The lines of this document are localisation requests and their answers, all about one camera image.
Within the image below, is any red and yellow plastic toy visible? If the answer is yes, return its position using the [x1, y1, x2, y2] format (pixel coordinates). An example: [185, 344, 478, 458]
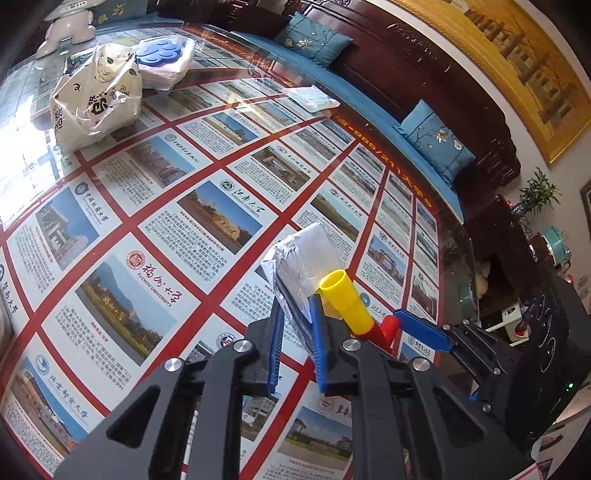
[318, 269, 401, 353]

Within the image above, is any white tissue packet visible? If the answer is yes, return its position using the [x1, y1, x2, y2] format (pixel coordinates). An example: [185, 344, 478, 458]
[283, 85, 341, 113]

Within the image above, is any potted green plant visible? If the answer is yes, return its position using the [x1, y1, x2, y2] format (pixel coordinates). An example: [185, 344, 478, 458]
[519, 167, 561, 215]

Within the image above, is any blue embroidered pillow far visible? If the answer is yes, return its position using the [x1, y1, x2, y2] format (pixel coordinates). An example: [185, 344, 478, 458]
[274, 12, 353, 68]

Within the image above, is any white printed plastic bag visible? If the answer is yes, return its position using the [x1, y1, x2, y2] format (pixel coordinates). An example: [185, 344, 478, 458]
[49, 43, 142, 155]

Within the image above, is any blue embroidered pillow near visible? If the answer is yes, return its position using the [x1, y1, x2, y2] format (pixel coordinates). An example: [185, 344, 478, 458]
[397, 100, 475, 187]

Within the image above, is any long wooden sofa blue cushion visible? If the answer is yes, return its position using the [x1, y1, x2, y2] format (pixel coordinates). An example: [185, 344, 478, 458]
[184, 0, 523, 222]

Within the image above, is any white bag with blue print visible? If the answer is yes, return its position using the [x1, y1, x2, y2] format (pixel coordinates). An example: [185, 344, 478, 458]
[134, 35, 195, 92]

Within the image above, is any blue embroidered pillow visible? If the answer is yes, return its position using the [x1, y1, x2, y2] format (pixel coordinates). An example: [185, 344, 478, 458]
[274, 12, 353, 68]
[397, 100, 475, 187]

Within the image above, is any silver foil wrapper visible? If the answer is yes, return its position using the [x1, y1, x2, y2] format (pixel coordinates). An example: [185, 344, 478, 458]
[262, 222, 345, 350]

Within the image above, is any white toy robot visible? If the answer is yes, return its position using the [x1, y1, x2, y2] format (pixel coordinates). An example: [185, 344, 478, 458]
[35, 0, 103, 59]

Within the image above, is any carved wooden coffee table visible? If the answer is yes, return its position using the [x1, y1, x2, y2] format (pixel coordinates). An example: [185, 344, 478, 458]
[0, 18, 482, 480]

